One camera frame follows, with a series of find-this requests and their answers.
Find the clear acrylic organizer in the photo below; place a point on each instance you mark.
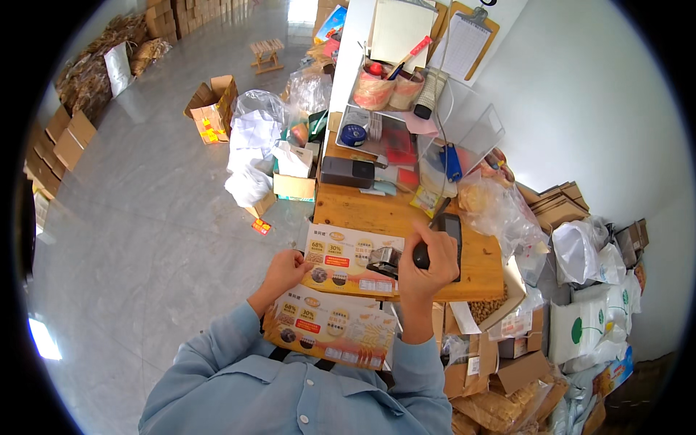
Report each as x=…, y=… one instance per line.
x=467, y=125

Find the heap of dried goods bags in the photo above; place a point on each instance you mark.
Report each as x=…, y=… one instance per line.
x=95, y=68

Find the small wooden stool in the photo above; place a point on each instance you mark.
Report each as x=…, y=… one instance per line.
x=266, y=54

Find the person's left hand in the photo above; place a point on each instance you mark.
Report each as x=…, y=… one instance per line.
x=283, y=272

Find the open cardboard box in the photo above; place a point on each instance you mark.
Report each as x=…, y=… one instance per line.
x=213, y=109

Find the person's right hand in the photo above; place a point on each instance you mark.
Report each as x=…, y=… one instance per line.
x=429, y=277

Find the blue printed packs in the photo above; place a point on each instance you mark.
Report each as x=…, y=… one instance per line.
x=595, y=394

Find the black pen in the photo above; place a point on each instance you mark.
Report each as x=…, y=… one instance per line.
x=440, y=212

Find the tan tape roll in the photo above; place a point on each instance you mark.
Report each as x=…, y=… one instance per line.
x=405, y=91
x=373, y=91

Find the black handheld device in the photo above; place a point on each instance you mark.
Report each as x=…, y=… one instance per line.
x=452, y=225

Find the clear plastic bags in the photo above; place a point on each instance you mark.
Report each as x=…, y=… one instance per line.
x=308, y=95

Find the packets of dried noodles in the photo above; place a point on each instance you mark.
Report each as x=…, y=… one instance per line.
x=503, y=409

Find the wooden table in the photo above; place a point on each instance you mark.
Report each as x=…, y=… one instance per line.
x=370, y=209

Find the stack of cardboard boxes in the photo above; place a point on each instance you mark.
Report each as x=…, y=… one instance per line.
x=185, y=16

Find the red floor label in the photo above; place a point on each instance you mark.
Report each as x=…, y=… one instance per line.
x=261, y=226

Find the white sacks with green logo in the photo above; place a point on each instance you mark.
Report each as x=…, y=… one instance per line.
x=592, y=326

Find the carton with white paper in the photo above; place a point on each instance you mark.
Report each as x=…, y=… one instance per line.
x=293, y=177

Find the small brown carton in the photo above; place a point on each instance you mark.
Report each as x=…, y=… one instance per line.
x=633, y=238

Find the wooden clipboard with form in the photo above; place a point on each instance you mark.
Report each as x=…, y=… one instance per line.
x=468, y=43

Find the heap of white plastic bags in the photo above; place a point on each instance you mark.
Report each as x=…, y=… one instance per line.
x=254, y=149

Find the white plastic bag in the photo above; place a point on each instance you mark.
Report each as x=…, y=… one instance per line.
x=584, y=253

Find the heap of open cartons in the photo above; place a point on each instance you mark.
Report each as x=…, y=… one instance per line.
x=489, y=359

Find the clear bag of goods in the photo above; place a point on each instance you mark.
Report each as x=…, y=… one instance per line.
x=497, y=215

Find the stack of flattened cartons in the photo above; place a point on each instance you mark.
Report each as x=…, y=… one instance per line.
x=60, y=149

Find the colourful printed bag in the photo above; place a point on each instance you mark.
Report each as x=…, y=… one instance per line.
x=330, y=24

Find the red stamp pad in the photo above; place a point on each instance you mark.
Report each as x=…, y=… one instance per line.
x=399, y=149

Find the pile of folded brown cartons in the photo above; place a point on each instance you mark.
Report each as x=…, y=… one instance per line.
x=554, y=205

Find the carton of beans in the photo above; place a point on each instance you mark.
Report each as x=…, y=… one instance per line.
x=492, y=309

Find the black label printer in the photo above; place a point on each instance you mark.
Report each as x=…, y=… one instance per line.
x=348, y=172

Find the white notepad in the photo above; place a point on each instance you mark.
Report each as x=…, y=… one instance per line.
x=402, y=32

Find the person's body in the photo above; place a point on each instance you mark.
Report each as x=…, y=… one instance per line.
x=293, y=397

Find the blue round tape case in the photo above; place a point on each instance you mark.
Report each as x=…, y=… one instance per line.
x=353, y=135

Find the yellow sachet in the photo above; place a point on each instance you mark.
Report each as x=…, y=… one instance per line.
x=426, y=200

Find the printed orange packaging bag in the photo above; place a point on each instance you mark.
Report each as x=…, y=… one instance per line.
x=348, y=261
x=331, y=326

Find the blue plastic tool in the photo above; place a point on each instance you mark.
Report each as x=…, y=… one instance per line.
x=451, y=162

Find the silver foil bag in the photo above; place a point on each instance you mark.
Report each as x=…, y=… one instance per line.
x=118, y=68

